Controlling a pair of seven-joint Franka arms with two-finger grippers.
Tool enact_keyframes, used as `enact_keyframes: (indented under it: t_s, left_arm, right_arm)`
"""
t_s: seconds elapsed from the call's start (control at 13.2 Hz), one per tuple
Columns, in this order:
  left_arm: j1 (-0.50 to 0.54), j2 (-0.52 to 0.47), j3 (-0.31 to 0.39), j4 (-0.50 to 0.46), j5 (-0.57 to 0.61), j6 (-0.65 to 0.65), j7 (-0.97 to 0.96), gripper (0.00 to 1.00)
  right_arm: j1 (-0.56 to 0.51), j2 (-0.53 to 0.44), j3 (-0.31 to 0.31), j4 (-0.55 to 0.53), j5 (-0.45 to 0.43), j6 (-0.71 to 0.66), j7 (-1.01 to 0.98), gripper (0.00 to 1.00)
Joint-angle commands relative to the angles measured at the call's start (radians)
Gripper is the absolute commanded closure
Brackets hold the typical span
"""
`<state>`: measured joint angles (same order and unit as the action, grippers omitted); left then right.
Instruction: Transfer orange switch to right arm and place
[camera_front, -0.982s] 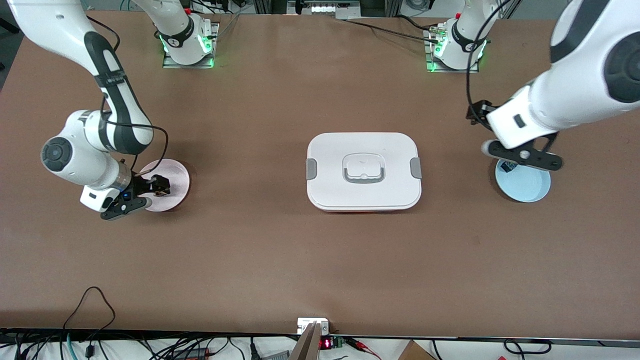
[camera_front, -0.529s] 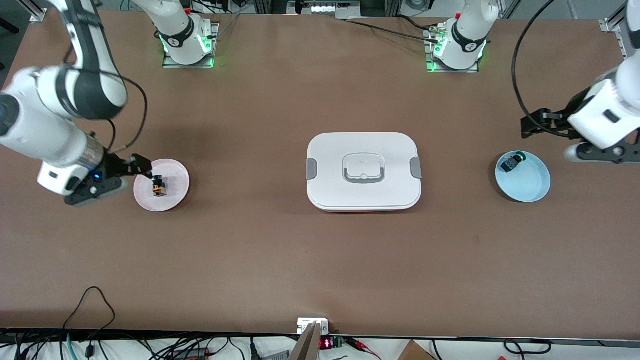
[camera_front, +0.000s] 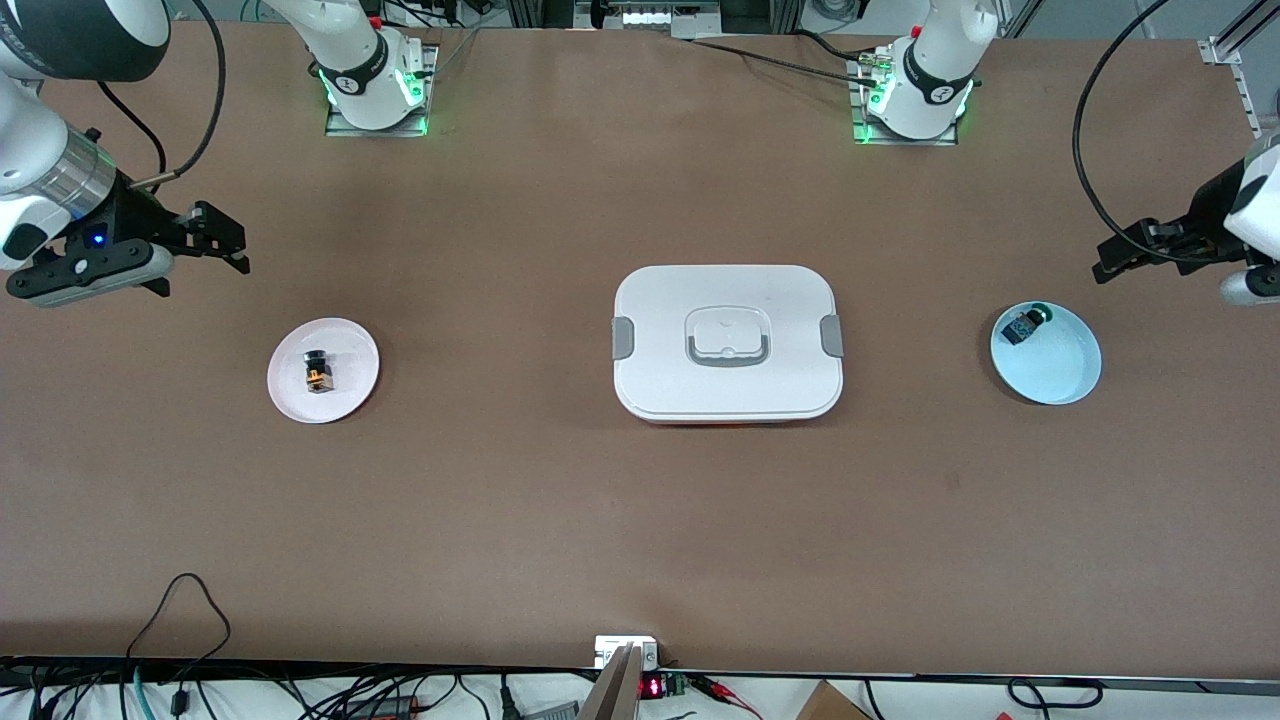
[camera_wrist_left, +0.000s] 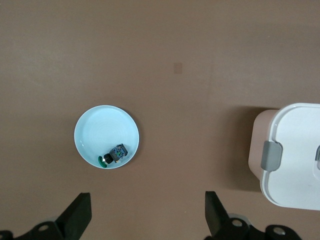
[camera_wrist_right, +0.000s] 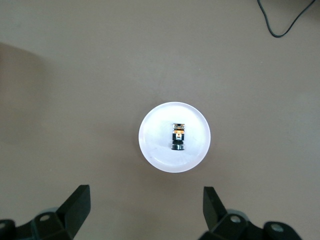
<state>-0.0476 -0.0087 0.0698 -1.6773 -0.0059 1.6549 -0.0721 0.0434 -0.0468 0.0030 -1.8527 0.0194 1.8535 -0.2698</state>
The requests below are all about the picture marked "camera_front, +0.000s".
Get aluminium profile frame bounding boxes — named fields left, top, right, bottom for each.
left=998, top=0, right=1280, bottom=139

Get thin black looped table cable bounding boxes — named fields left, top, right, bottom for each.
left=125, top=573, right=233, bottom=666

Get small green-capped bottle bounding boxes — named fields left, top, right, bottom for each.
left=1003, top=301, right=1058, bottom=347

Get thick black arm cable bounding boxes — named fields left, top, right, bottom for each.
left=130, top=0, right=229, bottom=193

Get pale pink round plate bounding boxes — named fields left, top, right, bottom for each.
left=267, top=317, right=381, bottom=425

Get red clip leads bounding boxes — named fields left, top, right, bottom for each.
left=690, top=674, right=763, bottom=720

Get light blue round plate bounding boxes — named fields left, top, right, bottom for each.
left=990, top=300, right=1103, bottom=407

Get short black base cable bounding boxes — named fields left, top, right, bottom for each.
left=798, top=28, right=873, bottom=63

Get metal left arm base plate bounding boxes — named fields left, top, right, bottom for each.
left=850, top=50, right=977, bottom=147

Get thin grey base cable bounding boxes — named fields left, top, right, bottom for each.
left=428, top=26, right=483, bottom=79

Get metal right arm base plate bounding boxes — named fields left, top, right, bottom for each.
left=324, top=44, right=441, bottom=138

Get long black base cable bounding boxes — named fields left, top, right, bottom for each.
left=688, top=38, right=883, bottom=87

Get brown cardboard box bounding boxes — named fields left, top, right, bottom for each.
left=794, top=681, right=873, bottom=720

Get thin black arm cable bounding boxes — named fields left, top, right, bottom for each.
left=96, top=82, right=169, bottom=181

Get black power adapter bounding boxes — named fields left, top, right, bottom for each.
left=343, top=694, right=423, bottom=720

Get black coiled cable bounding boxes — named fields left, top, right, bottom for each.
left=1004, top=677, right=1107, bottom=713

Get grey device with white lights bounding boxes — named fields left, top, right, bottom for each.
left=574, top=0, right=723, bottom=39

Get white lunch box grey latches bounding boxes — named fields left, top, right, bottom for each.
left=612, top=264, right=845, bottom=426

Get grey camera post white plate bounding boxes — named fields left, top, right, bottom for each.
left=578, top=634, right=662, bottom=720

